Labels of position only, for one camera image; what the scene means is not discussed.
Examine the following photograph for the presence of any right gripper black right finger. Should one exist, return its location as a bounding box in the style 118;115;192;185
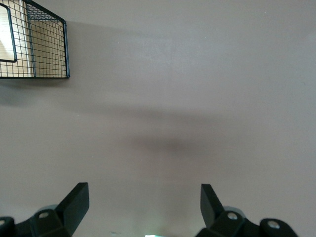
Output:
196;183;300;237

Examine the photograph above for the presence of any wooden tray with wire sides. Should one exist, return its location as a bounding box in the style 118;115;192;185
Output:
0;0;71;80

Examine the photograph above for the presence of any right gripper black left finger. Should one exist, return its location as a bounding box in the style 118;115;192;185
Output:
0;182;90;237

